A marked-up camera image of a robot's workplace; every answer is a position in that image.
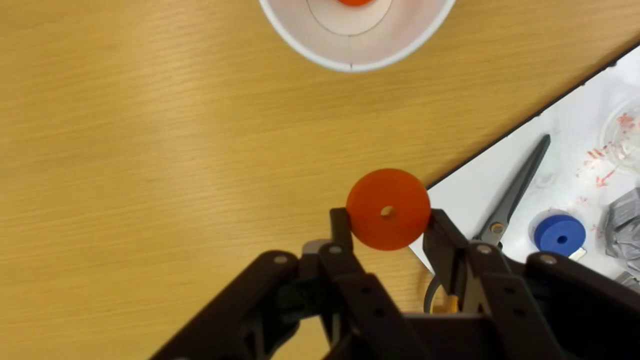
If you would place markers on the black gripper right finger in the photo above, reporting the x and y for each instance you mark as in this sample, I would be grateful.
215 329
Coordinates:
552 307

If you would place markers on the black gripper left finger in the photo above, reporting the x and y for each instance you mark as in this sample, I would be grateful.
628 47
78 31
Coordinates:
313 312

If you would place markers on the blue round token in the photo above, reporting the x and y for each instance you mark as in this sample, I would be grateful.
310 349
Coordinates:
550 230

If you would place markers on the orange round token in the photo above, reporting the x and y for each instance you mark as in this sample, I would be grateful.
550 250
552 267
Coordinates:
373 227
354 2

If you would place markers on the clear plastic cup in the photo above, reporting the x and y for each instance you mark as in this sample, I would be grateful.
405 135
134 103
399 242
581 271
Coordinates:
626 132

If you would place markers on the translucent white plastic cup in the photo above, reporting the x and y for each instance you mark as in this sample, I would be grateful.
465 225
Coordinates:
373 47

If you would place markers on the crumpled grey cloth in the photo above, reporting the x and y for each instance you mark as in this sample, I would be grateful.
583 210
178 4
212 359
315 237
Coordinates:
626 227

